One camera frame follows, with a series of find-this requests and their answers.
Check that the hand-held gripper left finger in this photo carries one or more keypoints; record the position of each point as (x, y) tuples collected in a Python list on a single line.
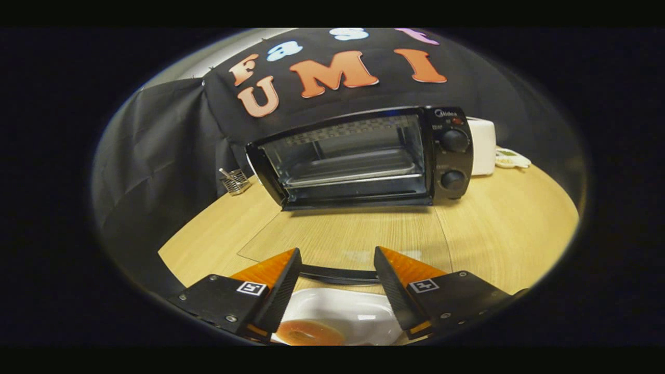
[(283, 291)]

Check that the white boxy appliance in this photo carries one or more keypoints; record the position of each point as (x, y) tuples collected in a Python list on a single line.
[(483, 148)]

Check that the small white dish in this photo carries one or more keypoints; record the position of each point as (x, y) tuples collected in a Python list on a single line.
[(511, 158)]

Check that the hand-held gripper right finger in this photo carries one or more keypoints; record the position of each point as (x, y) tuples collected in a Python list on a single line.
[(392, 291)]

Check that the metal oven tray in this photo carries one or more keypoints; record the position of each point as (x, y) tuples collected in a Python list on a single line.
[(353, 169)]

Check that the white oval plate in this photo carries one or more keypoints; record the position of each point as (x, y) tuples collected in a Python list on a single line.
[(348, 309)]

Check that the black toaster oven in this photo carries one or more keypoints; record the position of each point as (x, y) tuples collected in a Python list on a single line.
[(452, 156)]

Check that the round bread bun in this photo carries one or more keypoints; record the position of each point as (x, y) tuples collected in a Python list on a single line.
[(309, 333)]

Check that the black backdrop cloth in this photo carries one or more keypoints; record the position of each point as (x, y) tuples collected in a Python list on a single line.
[(171, 156)]

